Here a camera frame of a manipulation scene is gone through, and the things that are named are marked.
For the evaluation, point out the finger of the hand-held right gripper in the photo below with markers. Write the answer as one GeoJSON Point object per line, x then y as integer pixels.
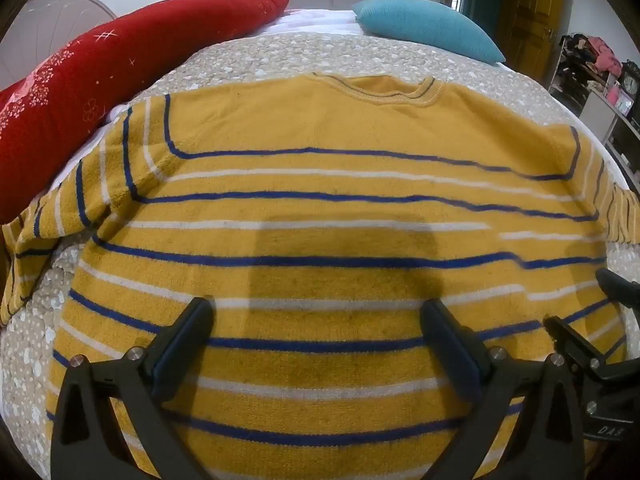
{"type": "Point", "coordinates": [570, 342]}
{"type": "Point", "coordinates": [620, 287]}

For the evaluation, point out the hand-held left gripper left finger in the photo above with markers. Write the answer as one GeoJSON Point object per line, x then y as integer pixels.
{"type": "Point", "coordinates": [172, 360]}

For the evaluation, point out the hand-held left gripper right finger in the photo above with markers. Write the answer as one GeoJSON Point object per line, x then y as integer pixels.
{"type": "Point", "coordinates": [452, 355]}

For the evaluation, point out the yellow striped sweater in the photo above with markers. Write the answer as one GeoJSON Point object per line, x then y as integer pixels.
{"type": "Point", "coordinates": [320, 200]}

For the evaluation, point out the pink clothes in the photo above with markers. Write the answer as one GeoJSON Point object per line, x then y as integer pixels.
{"type": "Point", "coordinates": [602, 55]}

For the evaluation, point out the cluttered shelf unit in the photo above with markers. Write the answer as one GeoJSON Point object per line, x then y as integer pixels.
{"type": "Point", "coordinates": [595, 105]}

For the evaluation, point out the pink box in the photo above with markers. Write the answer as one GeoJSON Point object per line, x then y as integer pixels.
{"type": "Point", "coordinates": [612, 95]}

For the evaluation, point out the dark table clock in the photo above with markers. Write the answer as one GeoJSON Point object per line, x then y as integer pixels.
{"type": "Point", "coordinates": [631, 80]}

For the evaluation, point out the wooden door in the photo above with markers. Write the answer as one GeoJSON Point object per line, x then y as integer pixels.
{"type": "Point", "coordinates": [530, 15]}

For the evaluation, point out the red floral quilt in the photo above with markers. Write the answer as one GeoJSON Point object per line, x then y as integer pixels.
{"type": "Point", "coordinates": [65, 90]}

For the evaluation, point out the teal pillow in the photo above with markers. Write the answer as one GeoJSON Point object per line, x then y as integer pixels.
{"type": "Point", "coordinates": [425, 25]}

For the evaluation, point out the beige spotted bedspread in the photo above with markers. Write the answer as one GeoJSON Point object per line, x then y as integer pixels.
{"type": "Point", "coordinates": [300, 55]}

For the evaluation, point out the beige headboard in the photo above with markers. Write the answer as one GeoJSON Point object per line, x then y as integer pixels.
{"type": "Point", "coordinates": [50, 20]}

